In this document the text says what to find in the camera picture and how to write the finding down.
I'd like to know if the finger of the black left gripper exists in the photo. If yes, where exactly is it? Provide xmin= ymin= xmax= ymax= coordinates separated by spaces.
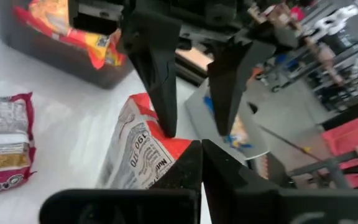
xmin=206 ymin=39 xmax=277 ymax=137
xmin=121 ymin=0 xmax=183 ymax=139

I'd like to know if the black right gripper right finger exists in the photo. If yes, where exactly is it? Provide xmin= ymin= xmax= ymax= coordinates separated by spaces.
xmin=201 ymin=139 xmax=358 ymax=224

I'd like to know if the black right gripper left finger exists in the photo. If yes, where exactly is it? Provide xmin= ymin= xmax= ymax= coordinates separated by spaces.
xmin=39 ymin=139 xmax=204 ymax=224

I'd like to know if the blue yellow Maruchan ramen pack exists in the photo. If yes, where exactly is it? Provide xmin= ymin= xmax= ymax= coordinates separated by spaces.
xmin=203 ymin=95 xmax=254 ymax=149

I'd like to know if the maroon Maruchan ramen pack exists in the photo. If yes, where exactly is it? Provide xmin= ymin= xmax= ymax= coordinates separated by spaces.
xmin=0 ymin=91 xmax=37 ymax=196

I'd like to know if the white plastic bin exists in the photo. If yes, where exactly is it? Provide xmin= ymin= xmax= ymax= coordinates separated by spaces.
xmin=184 ymin=77 xmax=272 ymax=161

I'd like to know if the dark grey plastic bin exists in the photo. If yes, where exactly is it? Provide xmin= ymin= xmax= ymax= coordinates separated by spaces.
xmin=0 ymin=0 xmax=135 ymax=90

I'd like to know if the white statue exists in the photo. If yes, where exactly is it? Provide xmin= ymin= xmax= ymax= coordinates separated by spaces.
xmin=306 ymin=4 xmax=358 ymax=35

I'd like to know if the red shelving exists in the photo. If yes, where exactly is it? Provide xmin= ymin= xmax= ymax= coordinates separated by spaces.
xmin=321 ymin=108 xmax=358 ymax=189

